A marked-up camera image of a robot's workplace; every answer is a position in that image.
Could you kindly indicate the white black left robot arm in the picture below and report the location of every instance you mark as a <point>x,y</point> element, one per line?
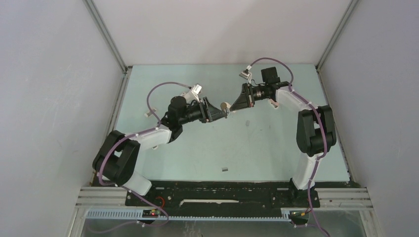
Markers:
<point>116,159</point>

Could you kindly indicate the pink stapler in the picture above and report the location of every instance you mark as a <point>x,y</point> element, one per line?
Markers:
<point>275,105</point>

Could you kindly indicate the aluminium frame rail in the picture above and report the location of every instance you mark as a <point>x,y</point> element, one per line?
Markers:
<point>116,203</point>

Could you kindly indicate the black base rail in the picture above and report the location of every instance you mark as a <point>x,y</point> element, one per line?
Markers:
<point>229,199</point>

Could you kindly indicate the beige stapler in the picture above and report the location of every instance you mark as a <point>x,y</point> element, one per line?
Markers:
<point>225,107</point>

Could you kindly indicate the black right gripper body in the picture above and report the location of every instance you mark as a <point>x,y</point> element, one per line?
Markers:
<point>253,94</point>

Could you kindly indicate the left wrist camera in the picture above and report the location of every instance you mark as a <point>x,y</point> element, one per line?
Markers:
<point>196,89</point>

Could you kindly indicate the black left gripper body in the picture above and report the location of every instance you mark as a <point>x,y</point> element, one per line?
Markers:
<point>204,115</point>

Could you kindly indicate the white staple tray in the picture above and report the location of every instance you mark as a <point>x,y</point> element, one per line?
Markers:
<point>150,112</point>

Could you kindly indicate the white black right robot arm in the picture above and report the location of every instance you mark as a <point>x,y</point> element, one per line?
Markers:
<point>315,130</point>

